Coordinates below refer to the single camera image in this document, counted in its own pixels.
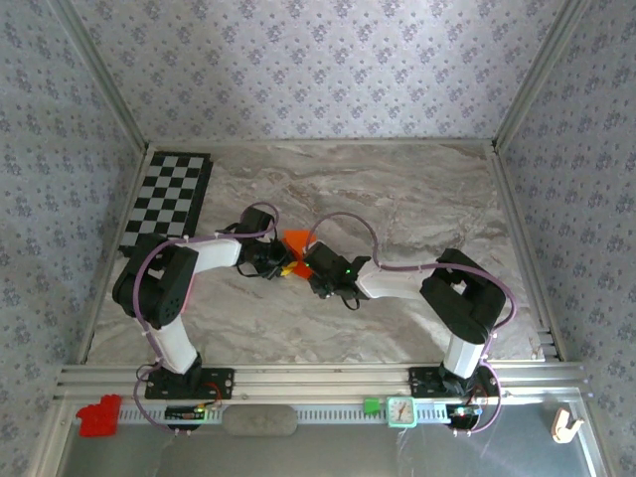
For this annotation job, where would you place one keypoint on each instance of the orange cloth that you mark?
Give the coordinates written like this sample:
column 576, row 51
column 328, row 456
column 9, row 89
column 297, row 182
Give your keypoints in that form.
column 295, row 241

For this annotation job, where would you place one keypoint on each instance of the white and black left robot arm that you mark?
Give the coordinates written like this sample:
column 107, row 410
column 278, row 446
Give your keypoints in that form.
column 159, row 288

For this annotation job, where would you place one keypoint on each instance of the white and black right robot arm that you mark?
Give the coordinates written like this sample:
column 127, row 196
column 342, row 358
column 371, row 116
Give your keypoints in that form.
column 462, row 298

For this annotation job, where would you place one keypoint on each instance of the small green square clock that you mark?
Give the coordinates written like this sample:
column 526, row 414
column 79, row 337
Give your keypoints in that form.
column 401, row 412

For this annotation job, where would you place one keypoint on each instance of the black and grey chessboard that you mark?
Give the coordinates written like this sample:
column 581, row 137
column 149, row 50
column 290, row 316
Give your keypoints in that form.
column 169, row 189

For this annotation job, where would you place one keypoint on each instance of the green toy block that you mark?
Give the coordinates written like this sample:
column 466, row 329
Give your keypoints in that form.
column 371, row 405

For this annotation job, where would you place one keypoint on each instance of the grey oval pad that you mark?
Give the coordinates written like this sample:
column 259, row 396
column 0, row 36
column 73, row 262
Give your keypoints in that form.
column 258, row 421

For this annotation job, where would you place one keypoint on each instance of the small circuit board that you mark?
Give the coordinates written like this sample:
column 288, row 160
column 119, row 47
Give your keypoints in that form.
column 462, row 411
column 186, row 412

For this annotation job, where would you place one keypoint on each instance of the red toy block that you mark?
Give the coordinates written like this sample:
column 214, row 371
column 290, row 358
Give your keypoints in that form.
column 99, row 417

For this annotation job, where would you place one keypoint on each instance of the wooden hook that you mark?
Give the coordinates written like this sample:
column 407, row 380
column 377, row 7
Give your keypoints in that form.
column 564, row 427

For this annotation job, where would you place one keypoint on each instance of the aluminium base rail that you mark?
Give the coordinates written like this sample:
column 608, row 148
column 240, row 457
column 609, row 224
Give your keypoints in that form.
column 323, row 382

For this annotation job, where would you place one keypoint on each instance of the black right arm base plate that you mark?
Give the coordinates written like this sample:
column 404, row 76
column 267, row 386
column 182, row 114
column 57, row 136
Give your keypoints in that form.
column 422, row 380

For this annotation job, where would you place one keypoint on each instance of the aluminium back rail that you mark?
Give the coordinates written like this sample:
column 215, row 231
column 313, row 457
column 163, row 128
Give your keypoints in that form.
column 323, row 142

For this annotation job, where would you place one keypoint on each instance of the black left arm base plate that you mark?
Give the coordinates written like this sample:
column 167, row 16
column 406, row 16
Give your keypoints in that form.
column 218, row 382

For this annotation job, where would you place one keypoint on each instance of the aluminium side rail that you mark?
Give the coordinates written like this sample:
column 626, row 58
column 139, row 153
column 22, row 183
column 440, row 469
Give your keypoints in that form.
column 91, row 323
column 522, row 248

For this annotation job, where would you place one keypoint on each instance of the aluminium frame post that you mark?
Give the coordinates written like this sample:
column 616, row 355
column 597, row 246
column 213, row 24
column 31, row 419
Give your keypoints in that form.
column 537, row 74
column 104, row 74

